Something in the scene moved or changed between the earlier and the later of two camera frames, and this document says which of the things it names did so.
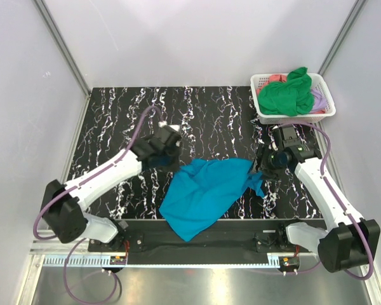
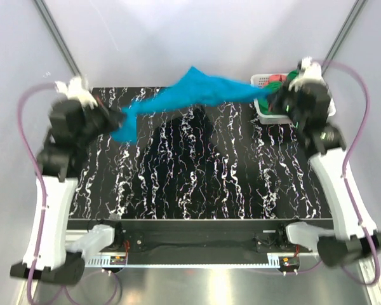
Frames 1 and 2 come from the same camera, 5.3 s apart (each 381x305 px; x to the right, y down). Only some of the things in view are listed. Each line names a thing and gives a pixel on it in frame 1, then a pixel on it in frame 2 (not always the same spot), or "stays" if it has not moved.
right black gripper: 262,152 to 281,93
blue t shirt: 206,186 to 196,86
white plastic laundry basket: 319,82 stays
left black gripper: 176,151 to 114,119
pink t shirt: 274,78 stays
